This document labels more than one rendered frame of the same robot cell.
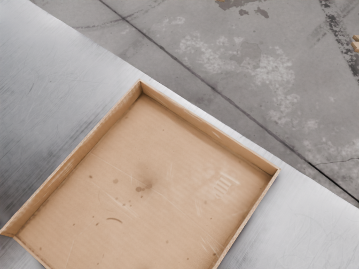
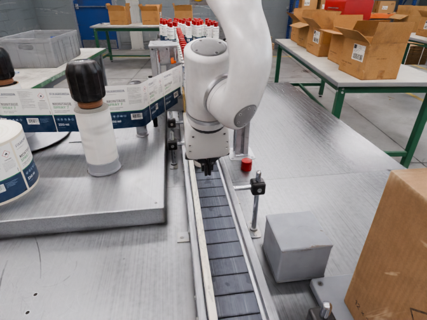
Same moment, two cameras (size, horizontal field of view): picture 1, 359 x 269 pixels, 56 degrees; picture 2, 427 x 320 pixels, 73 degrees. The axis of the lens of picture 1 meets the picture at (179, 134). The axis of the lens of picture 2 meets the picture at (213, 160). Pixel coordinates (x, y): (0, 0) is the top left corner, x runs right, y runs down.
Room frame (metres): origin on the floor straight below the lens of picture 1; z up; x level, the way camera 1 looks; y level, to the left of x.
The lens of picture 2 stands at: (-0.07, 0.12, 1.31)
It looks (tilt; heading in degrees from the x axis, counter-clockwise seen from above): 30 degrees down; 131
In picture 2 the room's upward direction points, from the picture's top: straight up
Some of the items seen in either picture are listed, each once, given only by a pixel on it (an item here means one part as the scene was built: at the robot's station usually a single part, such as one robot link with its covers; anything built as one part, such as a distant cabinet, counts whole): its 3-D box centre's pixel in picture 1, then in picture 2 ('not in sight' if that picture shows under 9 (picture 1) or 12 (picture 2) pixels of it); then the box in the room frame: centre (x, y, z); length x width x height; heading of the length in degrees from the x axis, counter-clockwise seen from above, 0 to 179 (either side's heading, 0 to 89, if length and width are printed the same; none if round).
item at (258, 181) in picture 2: not in sight; (246, 203); (-0.35, 0.55, 0.91); 0.07 x 0.03 x 0.16; 49
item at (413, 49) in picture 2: not in sight; (406, 53); (-1.24, 7.84, 0.19); 0.64 x 0.54 x 0.37; 45
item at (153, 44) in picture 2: not in sight; (163, 43); (-1.03, 0.92, 1.14); 0.14 x 0.11 x 0.01; 139
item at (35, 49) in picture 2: not in sight; (44, 47); (-2.89, 1.15, 0.91); 0.60 x 0.40 x 0.22; 135
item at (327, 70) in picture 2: not in sight; (327, 91); (-1.17, 3.28, 0.39); 2.20 x 0.80 x 0.78; 132
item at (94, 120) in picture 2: not in sight; (94, 119); (-0.77, 0.45, 1.03); 0.09 x 0.09 x 0.30
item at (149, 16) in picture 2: not in sight; (151, 14); (-5.13, 4.09, 0.96); 0.43 x 0.42 x 0.37; 39
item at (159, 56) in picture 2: not in sight; (167, 76); (-1.02, 0.92, 1.01); 0.14 x 0.13 x 0.26; 139
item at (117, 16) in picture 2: not in sight; (119, 13); (-5.61, 3.68, 0.97); 0.47 x 0.41 x 0.37; 128
